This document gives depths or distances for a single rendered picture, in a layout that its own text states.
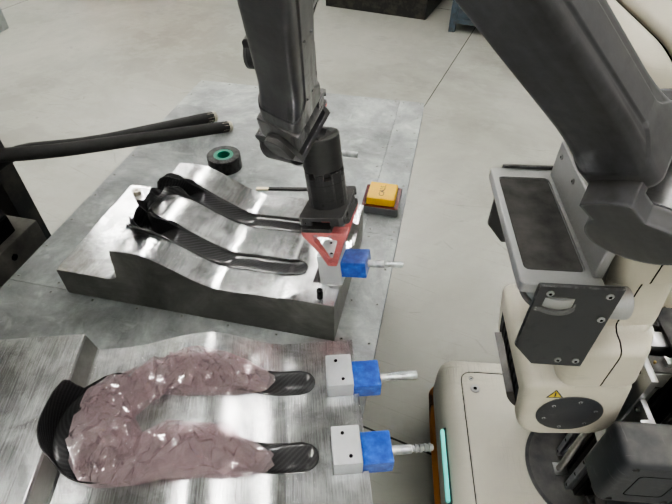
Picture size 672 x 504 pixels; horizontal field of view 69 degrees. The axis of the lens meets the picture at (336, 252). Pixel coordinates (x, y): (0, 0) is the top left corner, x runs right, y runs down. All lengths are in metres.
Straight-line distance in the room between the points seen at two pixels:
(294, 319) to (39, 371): 0.36
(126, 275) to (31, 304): 0.21
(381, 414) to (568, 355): 1.01
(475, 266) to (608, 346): 1.39
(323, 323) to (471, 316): 1.22
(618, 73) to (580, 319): 0.40
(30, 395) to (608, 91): 0.71
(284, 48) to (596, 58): 0.25
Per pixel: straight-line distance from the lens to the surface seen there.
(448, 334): 1.89
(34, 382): 0.77
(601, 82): 0.35
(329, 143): 0.67
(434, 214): 2.38
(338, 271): 0.77
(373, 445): 0.67
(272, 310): 0.82
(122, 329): 0.93
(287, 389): 0.73
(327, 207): 0.71
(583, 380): 0.86
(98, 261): 0.97
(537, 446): 1.42
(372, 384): 0.71
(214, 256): 0.87
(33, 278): 1.09
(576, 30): 0.33
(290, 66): 0.49
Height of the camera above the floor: 1.48
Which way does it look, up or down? 44 degrees down
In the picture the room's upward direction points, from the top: straight up
